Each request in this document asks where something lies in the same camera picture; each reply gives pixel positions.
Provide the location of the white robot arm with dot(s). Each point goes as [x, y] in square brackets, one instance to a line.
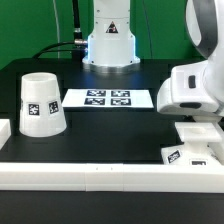
[111, 45]

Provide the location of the white lamp shade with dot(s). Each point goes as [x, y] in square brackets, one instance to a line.
[41, 113]

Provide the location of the white lamp base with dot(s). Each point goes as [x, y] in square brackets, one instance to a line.
[195, 150]

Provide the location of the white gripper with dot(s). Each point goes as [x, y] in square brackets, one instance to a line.
[184, 93]

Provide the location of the white marker sheet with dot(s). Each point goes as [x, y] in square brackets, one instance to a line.
[106, 98]

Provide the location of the white fence rail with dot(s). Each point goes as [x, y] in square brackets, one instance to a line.
[115, 177]

